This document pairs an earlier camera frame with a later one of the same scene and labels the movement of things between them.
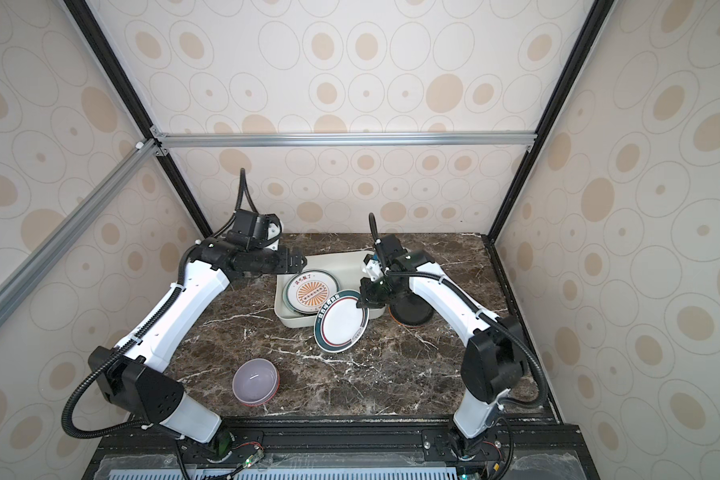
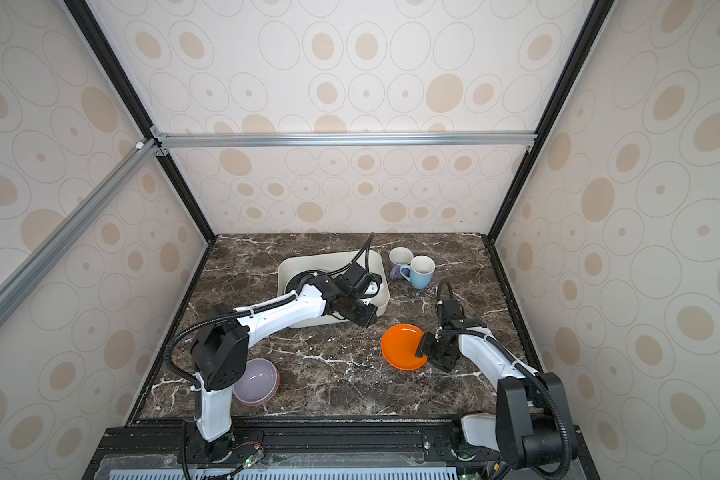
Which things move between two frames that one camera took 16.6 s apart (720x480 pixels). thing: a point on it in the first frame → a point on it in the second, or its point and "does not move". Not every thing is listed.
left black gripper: x=285 y=264 → x=369 y=318
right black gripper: x=367 y=298 → x=426 y=349
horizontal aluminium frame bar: x=192 y=141 does not move
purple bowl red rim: x=255 y=382 does not move
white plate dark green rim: x=339 y=321 → x=294 y=281
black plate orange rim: x=410 y=311 → x=399 y=345
